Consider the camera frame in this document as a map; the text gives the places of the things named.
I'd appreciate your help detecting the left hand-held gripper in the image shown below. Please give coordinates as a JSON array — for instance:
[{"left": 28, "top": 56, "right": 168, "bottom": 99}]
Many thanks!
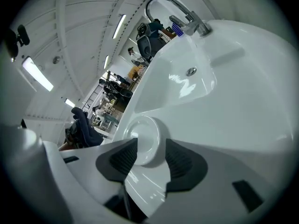
[{"left": 64, "top": 121, "right": 85, "bottom": 149}]

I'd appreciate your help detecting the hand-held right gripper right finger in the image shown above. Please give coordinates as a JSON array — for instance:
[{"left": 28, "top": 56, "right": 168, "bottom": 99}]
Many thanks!
[{"left": 149, "top": 138, "right": 290, "bottom": 224}]

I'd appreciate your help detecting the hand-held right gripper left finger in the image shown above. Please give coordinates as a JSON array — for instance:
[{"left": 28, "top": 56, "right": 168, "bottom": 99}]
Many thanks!
[{"left": 43, "top": 138, "right": 139, "bottom": 224}]

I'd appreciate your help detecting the dark grey cloth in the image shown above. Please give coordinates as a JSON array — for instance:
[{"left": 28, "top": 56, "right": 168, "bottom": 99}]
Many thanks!
[{"left": 71, "top": 106, "right": 105, "bottom": 148}]

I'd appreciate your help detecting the white plate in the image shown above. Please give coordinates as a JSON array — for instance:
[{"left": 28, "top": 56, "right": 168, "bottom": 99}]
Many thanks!
[{"left": 105, "top": 114, "right": 172, "bottom": 220}]

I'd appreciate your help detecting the person's left forearm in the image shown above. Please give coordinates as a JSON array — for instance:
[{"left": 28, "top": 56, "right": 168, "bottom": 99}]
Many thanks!
[{"left": 58, "top": 141, "right": 75, "bottom": 152}]

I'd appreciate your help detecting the white ceramic sink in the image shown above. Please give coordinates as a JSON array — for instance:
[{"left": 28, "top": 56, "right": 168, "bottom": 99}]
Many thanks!
[{"left": 112, "top": 20, "right": 295, "bottom": 172}]

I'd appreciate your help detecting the grey backpack rig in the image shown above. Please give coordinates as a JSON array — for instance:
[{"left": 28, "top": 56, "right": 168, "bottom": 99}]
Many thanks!
[{"left": 136, "top": 23, "right": 152, "bottom": 57}]

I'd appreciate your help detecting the chrome faucet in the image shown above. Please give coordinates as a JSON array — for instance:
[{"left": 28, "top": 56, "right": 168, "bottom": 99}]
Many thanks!
[{"left": 145, "top": 0, "right": 213, "bottom": 37}]

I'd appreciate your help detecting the black head-worn camera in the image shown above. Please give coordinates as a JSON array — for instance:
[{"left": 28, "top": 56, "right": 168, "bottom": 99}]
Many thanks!
[{"left": 16, "top": 24, "right": 30, "bottom": 47}]

